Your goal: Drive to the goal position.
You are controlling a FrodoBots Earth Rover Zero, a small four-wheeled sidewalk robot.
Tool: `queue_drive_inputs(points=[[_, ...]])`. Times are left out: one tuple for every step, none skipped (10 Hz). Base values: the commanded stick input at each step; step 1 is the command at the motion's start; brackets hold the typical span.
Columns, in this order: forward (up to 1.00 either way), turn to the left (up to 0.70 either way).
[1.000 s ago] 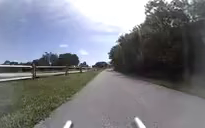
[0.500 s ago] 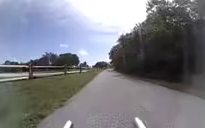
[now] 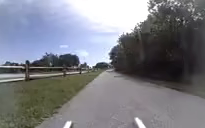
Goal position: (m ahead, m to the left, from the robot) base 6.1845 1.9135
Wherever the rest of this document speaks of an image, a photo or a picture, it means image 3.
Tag grey asphalt path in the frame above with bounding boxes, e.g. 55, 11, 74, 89
35, 68, 205, 128

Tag distant trees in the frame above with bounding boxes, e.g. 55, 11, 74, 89
3, 52, 112, 70

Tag robot's own part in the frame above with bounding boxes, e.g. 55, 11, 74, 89
62, 120, 73, 128
133, 116, 147, 128

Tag row of trees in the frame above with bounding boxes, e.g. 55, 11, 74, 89
108, 0, 205, 84

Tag grass verge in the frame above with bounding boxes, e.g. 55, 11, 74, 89
0, 69, 107, 128

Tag grass strip beside trees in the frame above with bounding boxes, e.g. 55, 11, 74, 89
113, 70, 205, 102

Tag pale road behind fence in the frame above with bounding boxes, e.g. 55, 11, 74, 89
0, 69, 88, 82

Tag wooden rail fence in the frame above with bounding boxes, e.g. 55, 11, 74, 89
0, 60, 101, 86

